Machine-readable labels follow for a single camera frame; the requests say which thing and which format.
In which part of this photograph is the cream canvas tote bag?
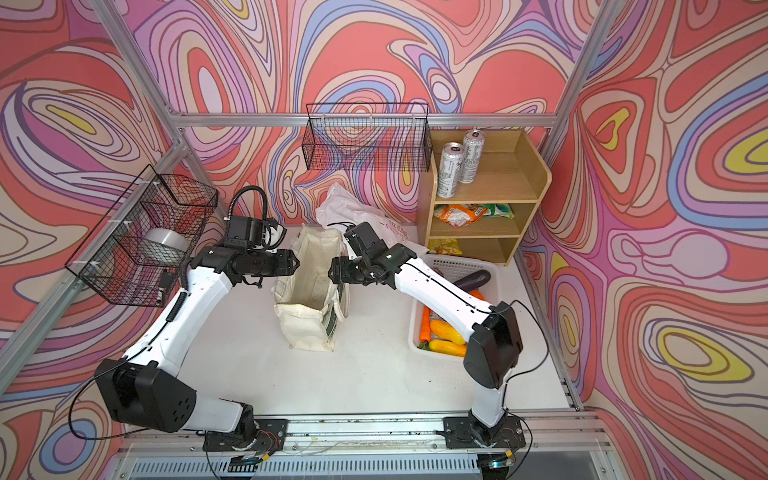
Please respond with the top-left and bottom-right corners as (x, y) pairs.
(273, 226), (349, 352)

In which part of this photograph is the yellow squash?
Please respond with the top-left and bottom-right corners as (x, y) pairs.
(430, 320), (466, 345)
(428, 339), (467, 358)

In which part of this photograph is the wooden shelf unit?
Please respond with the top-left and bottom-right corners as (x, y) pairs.
(416, 129), (552, 265)

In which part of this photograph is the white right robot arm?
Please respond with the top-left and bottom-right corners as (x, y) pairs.
(328, 244), (523, 428)

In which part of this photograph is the yellow snack packet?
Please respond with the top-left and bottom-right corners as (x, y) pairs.
(427, 238), (463, 256)

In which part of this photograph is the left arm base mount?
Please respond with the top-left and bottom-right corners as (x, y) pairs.
(203, 418), (289, 454)

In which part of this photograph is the orange snack packet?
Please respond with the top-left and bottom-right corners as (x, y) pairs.
(433, 204), (488, 228)

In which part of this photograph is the white plastic grocery bag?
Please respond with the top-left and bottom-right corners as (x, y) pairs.
(315, 184), (428, 256)

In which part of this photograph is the purple eggplant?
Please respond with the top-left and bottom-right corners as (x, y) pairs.
(453, 269), (492, 292)

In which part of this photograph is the black wire basket back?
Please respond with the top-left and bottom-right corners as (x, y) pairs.
(302, 101), (432, 172)

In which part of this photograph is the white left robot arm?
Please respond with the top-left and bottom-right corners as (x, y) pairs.
(95, 246), (300, 443)

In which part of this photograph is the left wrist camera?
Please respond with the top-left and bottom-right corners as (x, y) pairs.
(222, 215), (268, 250)

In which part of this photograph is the green snack packet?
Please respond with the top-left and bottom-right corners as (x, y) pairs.
(480, 204), (514, 219)

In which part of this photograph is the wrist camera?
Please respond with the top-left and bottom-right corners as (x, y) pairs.
(344, 222), (388, 259)
(222, 215), (268, 250)

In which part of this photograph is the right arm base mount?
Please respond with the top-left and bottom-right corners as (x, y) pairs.
(437, 413), (527, 452)

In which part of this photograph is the black wire basket left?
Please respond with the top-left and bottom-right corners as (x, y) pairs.
(65, 166), (218, 307)

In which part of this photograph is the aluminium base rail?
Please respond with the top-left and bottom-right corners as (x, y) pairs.
(118, 410), (616, 458)

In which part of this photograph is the silver drink can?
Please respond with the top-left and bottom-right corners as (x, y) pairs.
(436, 142), (465, 198)
(458, 129), (486, 184)

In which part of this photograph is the yellow squash upper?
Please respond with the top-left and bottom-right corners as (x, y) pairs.
(430, 320), (466, 345)

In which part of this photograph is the black wire basket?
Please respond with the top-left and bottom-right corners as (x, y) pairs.
(302, 101), (432, 172)
(65, 166), (218, 307)

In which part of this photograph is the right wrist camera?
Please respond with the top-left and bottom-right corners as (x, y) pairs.
(344, 222), (388, 259)

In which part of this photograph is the yellow squash lower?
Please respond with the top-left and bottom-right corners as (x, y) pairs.
(428, 339), (467, 358)

